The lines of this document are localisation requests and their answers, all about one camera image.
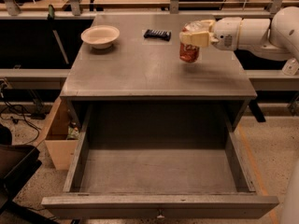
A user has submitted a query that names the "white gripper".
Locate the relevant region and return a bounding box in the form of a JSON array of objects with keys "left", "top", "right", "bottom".
[{"left": 179, "top": 17, "right": 242, "bottom": 51}]

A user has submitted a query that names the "red coke can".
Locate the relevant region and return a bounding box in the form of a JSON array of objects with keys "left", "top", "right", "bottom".
[{"left": 178, "top": 21, "right": 204, "bottom": 63}]

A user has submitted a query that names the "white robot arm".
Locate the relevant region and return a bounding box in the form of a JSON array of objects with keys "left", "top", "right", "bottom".
[{"left": 179, "top": 7, "right": 299, "bottom": 76}]

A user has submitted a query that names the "grey cabinet counter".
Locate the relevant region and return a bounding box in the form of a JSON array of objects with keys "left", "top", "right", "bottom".
[{"left": 60, "top": 13, "right": 258, "bottom": 131}]

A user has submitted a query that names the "open grey top drawer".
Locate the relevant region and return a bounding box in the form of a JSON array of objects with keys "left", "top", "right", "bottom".
[{"left": 42, "top": 102, "right": 278, "bottom": 219}]

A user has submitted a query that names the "dark blue snack bar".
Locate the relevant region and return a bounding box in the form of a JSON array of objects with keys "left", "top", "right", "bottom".
[{"left": 144, "top": 29, "right": 171, "bottom": 41}]

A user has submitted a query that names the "white bowl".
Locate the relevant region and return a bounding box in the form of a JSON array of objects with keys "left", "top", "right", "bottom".
[{"left": 81, "top": 25, "right": 120, "bottom": 49}]

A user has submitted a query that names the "wooden box on floor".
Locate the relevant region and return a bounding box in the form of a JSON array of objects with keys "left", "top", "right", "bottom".
[{"left": 43, "top": 98, "right": 78, "bottom": 171}]

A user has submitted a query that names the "black chair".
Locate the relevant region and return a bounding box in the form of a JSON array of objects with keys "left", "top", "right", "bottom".
[{"left": 0, "top": 124, "right": 59, "bottom": 224}]

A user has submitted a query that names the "green-handled tool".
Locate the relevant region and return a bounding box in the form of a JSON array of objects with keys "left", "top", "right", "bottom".
[{"left": 47, "top": 5, "right": 69, "bottom": 64}]

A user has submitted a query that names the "black floor cable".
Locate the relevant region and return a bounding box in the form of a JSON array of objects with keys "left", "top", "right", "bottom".
[{"left": 0, "top": 84, "right": 42, "bottom": 146}]

